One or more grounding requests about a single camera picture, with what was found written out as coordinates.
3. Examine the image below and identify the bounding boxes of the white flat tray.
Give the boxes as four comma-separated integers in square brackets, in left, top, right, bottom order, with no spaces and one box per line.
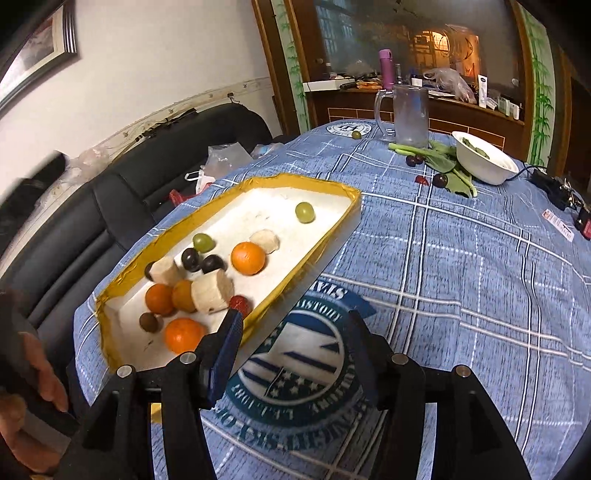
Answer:
[302,79,356,93]

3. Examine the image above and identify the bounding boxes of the white and red plastic bag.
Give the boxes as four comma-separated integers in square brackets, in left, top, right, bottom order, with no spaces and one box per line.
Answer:
[185,168,218,195]

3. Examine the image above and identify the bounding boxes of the leafy greens in bowl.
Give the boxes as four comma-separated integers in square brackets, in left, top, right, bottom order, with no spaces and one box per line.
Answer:
[462,137,491,160]

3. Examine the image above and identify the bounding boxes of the wooden counter cabinet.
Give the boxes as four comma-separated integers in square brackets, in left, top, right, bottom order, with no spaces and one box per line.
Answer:
[305,85,527,162]

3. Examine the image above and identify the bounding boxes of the clear plastic bag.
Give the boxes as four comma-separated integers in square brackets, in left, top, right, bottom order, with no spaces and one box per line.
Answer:
[203,142,254,178]

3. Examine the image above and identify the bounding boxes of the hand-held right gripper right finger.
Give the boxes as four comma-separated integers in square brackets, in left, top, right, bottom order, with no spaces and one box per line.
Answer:
[346,309,532,480]

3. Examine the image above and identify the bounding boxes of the framed picture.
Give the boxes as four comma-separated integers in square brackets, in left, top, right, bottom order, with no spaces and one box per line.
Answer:
[0,0,78,114]

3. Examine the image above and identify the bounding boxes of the black leather sofa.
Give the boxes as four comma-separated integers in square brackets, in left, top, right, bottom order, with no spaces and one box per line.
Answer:
[0,102,287,333]

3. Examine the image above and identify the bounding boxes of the person's left hand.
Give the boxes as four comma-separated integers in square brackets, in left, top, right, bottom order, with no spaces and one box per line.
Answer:
[0,332,70,474]

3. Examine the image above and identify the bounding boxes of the white paper card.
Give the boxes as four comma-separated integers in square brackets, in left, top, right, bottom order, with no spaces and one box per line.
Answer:
[541,209,575,241]

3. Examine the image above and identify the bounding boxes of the plastic bag with red contents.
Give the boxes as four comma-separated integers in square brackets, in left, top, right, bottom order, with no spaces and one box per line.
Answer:
[422,68,477,104]

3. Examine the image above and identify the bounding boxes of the black power adapter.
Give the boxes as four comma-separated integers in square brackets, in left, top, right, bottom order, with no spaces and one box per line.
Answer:
[529,168,578,210]

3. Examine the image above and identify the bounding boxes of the peeled banana piece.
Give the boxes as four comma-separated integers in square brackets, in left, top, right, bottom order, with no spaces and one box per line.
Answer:
[249,229,281,254]
[191,269,235,313]
[150,257,185,285]

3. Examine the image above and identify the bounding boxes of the small orange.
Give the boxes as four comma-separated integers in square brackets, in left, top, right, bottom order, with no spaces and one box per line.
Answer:
[172,280,197,313]

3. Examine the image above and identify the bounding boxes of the clear glass pitcher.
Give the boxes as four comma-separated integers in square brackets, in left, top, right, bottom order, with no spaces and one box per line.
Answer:
[374,84,431,148]

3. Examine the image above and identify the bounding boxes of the yellow-edged white tray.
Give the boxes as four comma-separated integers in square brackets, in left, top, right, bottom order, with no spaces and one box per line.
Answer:
[95,174,362,372]

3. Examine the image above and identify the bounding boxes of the white bowl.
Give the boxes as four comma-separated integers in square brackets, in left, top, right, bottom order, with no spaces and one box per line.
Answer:
[451,130,520,186]

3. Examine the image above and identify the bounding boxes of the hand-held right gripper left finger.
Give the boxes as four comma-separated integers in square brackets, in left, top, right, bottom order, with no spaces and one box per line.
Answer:
[58,308,245,480]

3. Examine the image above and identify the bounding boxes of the purple bottle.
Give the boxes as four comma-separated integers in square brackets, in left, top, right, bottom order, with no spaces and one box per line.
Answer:
[379,48,396,90]

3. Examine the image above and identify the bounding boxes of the loose leafy greens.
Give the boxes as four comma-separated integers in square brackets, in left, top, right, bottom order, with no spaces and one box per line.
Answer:
[388,141,478,198]

